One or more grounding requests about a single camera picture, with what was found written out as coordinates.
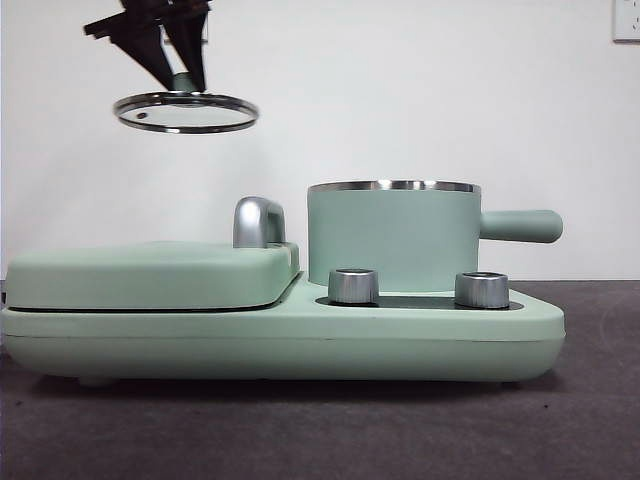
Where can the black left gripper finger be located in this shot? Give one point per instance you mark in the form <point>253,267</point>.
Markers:
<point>192,50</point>
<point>147,47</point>

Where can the silver control knob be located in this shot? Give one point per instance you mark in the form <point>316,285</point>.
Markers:
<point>352,287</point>
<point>481,290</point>

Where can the mint green breakfast machine base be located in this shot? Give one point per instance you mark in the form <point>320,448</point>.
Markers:
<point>300,345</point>

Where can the glass pot lid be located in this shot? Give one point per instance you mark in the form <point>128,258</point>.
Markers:
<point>181,82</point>

